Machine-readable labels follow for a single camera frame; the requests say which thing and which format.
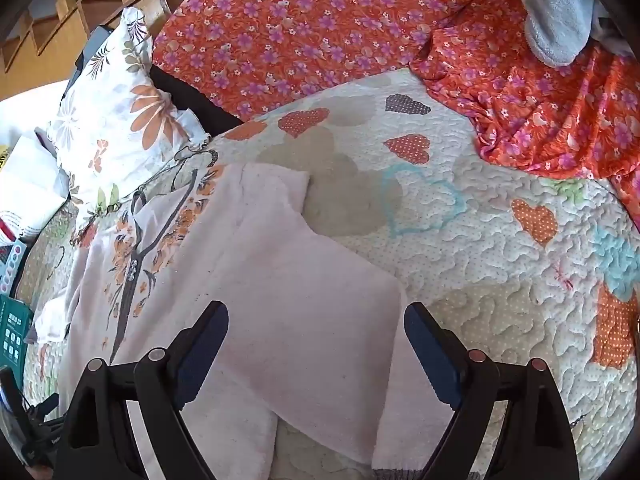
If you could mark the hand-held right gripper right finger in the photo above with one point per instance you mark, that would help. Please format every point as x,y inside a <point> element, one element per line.
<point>430,355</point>

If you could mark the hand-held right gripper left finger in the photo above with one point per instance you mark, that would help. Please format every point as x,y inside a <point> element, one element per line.
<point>200,355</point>

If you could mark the pink sweater with floral print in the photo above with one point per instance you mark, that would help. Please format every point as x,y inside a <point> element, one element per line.
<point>300,310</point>

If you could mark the green cardboard box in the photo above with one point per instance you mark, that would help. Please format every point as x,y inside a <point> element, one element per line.
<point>15,330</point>

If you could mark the quilted heart patchwork bedspread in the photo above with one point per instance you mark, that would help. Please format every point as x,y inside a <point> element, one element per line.
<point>475,240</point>

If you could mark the watercolour paint palette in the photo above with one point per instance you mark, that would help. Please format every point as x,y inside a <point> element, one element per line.
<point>12,265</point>

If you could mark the white paper bag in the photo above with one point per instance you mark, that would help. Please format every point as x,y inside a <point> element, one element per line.
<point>30,185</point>

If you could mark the white floral pillow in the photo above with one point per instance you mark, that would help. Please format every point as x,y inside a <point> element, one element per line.
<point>115,110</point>

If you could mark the yellow plastic bag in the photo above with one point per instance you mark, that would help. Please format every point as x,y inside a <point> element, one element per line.
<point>3,157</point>

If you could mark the wooden staircase railing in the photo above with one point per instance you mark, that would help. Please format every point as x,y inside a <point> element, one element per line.
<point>50,35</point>

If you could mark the orange floral bed sheet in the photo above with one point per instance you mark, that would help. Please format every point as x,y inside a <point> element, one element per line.
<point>325,10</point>

